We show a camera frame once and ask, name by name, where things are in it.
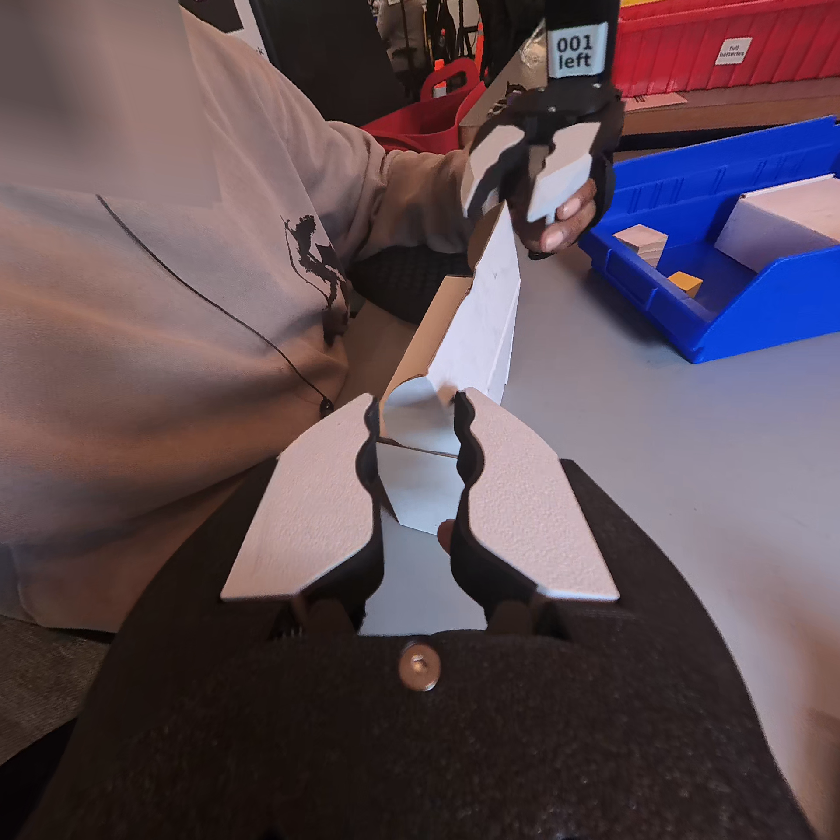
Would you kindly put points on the red plastic bin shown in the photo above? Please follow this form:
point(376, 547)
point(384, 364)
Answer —
point(669, 52)

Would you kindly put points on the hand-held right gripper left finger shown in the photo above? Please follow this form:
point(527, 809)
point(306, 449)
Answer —
point(302, 518)

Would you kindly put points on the person's left forearm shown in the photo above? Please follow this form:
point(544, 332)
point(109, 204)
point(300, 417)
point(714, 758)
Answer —
point(420, 197)

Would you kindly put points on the long white cardboard box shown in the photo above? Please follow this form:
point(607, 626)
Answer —
point(479, 328)

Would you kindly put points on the brown cardboard sheet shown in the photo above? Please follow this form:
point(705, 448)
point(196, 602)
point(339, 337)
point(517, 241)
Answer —
point(489, 98)

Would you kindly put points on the blue plastic bin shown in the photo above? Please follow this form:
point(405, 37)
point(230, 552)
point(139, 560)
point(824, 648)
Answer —
point(656, 295)

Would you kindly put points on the white printed paper label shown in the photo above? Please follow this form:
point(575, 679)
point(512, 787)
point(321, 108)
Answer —
point(656, 102)

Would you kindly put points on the black mesh chair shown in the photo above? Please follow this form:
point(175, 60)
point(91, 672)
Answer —
point(407, 282)

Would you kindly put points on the orange wooden cube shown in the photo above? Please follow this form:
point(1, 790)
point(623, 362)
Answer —
point(686, 283)

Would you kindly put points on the person's left hand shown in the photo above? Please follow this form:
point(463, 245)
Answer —
point(564, 229)

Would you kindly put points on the person's right hand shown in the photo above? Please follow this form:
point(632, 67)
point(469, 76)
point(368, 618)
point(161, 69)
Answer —
point(446, 537)

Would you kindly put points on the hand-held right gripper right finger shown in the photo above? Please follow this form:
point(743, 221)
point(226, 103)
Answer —
point(531, 518)

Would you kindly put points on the pale wooden cube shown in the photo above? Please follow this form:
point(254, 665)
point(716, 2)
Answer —
point(640, 243)

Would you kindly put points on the person in beige sweatshirt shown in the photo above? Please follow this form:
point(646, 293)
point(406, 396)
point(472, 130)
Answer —
point(131, 394)

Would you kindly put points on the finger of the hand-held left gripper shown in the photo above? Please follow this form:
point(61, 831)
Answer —
point(568, 167)
point(485, 164)

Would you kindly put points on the white label sticker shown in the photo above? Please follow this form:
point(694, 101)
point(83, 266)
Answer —
point(733, 51)

